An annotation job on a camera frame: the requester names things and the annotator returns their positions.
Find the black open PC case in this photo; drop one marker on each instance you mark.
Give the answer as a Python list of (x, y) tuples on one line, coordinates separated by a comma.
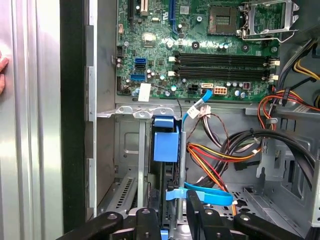
[(72, 100)]

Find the black expansion slot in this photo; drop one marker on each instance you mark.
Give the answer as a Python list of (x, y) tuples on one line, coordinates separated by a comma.
[(130, 12)]

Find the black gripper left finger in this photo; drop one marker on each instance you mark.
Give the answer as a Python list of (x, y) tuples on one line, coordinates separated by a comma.
[(146, 225)]

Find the green motherboard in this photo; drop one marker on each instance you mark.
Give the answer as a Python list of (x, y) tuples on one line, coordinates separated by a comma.
[(210, 46)]

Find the grey metal drive cage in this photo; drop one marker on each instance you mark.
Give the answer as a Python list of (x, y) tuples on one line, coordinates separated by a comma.
[(270, 160)]

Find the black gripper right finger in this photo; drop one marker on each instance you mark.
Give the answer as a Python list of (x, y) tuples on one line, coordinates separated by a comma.
[(205, 225)]

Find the grey metal disk bay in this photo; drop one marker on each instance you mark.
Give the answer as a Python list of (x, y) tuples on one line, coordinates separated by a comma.
[(130, 140)]

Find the white expansion slot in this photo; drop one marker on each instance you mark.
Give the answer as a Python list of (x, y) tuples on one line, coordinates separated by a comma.
[(144, 7)]

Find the hard disk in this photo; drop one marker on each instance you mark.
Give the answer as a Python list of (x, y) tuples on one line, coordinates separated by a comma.
[(166, 147)]

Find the metal locking lever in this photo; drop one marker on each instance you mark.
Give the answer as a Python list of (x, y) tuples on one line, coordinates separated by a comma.
[(262, 39)]

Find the person bare hand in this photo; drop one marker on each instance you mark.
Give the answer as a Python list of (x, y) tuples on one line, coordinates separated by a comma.
[(2, 65)]

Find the blue expansion slot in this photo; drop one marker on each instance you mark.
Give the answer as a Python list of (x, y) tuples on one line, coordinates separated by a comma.
[(173, 15)]

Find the white barcode sticker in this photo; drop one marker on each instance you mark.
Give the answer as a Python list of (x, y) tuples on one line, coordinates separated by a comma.
[(144, 92)]

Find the CPU socket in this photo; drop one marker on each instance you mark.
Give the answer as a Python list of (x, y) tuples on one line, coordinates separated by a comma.
[(222, 20)]

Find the black RAM slot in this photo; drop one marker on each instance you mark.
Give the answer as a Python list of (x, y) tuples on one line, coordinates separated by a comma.
[(222, 73), (222, 58)]

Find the metal socket cover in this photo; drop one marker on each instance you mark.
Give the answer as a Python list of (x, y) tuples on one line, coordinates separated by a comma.
[(288, 29)]

